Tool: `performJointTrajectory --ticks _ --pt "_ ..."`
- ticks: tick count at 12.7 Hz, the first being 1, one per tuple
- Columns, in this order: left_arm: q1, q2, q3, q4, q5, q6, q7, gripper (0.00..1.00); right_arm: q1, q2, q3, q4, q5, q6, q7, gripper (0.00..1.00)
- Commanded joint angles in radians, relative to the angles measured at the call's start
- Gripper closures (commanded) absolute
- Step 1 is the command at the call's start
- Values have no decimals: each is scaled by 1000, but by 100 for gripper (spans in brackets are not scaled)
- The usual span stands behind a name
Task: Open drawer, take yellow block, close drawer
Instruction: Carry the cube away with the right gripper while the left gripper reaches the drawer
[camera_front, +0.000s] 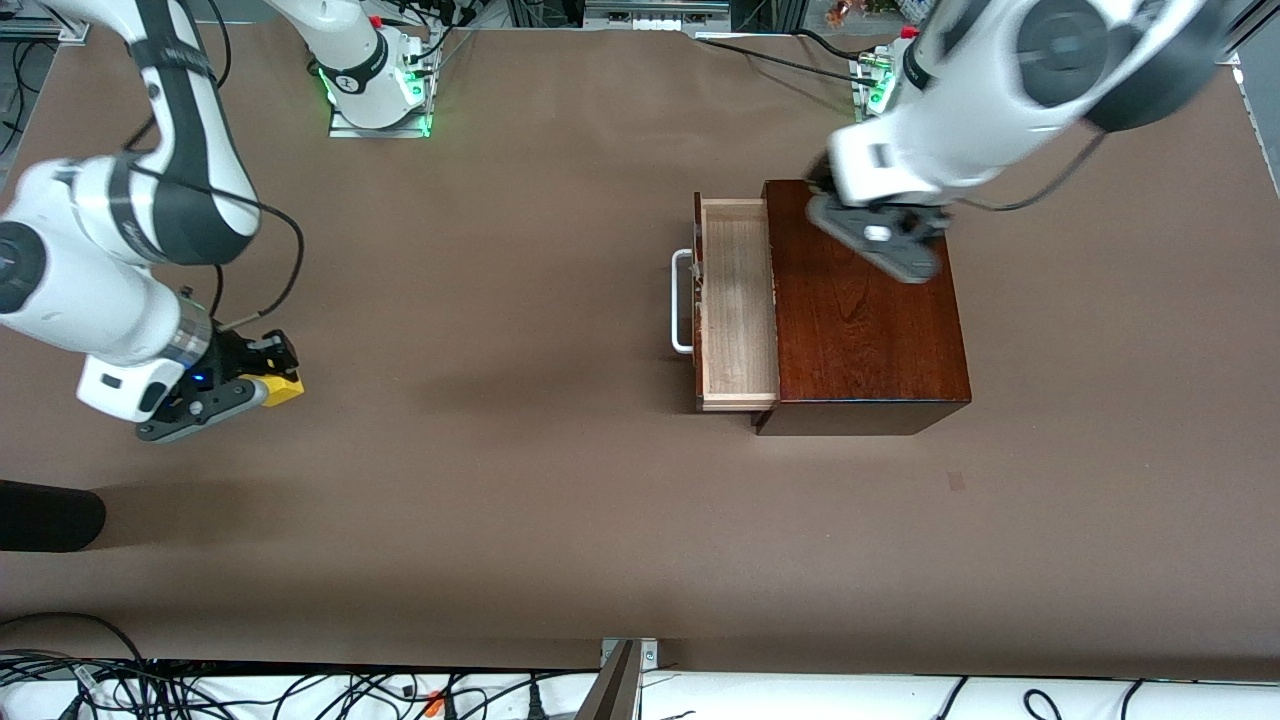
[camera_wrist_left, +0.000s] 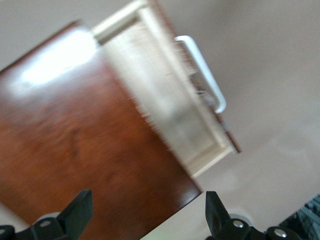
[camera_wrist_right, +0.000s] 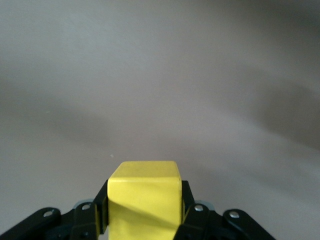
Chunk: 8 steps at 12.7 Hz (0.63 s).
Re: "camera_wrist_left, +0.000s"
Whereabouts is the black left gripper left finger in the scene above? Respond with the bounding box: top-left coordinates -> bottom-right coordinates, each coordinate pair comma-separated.
29,189 -> 94,240

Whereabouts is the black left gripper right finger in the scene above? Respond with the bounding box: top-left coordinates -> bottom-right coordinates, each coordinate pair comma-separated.
204,190 -> 254,240

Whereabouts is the wooden drawer with white handle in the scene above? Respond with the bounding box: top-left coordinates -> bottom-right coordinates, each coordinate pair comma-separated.
91,0 -> 243,180

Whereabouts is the dark brown wooden cabinet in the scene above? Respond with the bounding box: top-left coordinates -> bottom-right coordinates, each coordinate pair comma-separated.
0,19 -> 203,240

